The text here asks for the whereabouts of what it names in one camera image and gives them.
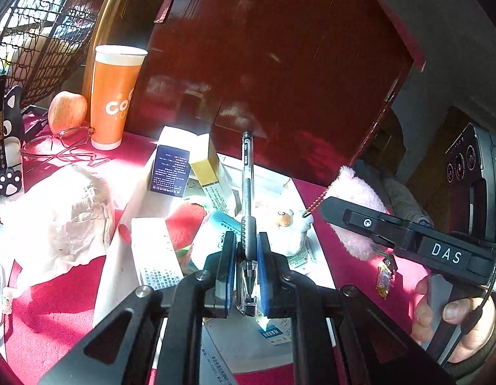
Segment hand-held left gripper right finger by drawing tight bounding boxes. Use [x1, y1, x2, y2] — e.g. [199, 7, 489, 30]
[257, 233, 453, 385]

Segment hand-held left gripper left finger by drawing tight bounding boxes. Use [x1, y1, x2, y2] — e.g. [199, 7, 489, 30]
[37, 233, 237, 385]

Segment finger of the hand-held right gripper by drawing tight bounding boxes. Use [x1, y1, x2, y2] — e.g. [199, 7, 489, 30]
[320, 196, 496, 286]

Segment pink plush toy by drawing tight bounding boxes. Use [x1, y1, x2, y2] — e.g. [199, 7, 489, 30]
[303, 166, 389, 261]

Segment white plush toy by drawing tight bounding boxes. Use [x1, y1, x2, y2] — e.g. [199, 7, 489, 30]
[256, 192, 315, 255]

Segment white blue yellow medicine box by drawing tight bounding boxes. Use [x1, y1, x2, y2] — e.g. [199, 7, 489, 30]
[130, 217, 184, 291]

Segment black gel pen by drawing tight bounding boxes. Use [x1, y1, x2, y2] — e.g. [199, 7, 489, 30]
[235, 130, 260, 317]

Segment white cardboard box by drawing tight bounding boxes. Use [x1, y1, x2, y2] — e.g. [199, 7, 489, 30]
[92, 125, 338, 329]

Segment person's right hand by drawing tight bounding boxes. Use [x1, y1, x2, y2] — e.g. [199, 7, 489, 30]
[410, 277, 496, 364]

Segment beige quilt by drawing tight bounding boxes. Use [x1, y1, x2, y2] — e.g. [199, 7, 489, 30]
[382, 168, 433, 229]

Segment small yellow candy packet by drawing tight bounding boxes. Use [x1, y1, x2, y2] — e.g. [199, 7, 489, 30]
[375, 254, 397, 301]

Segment white printed leaflet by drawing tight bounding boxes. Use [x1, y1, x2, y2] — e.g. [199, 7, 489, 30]
[201, 316, 297, 385]

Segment dark blue box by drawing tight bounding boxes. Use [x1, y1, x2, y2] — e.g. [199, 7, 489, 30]
[147, 144, 192, 198]

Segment crumpled white paper bag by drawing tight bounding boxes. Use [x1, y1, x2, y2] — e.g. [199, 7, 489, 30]
[0, 164, 116, 289]

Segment dark red wooden cabinet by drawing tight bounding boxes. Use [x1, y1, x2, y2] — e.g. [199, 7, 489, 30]
[132, 0, 427, 187]

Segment eyeglasses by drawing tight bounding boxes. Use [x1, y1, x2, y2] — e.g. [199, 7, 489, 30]
[19, 125, 97, 167]

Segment orange paper cup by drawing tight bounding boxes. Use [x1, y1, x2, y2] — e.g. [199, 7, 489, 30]
[90, 45, 148, 151]

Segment apple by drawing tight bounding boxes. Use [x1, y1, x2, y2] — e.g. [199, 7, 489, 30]
[47, 91, 89, 136]

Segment black cat print case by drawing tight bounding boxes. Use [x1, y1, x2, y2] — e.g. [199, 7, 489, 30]
[0, 74, 26, 209]

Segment black braided cable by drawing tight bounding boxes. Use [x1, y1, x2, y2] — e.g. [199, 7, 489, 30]
[460, 244, 496, 335]

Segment golden curved frame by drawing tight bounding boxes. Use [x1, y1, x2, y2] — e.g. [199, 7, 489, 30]
[81, 0, 152, 101]

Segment black wire fan guard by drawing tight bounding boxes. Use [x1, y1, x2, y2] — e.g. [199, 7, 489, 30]
[0, 0, 120, 109]

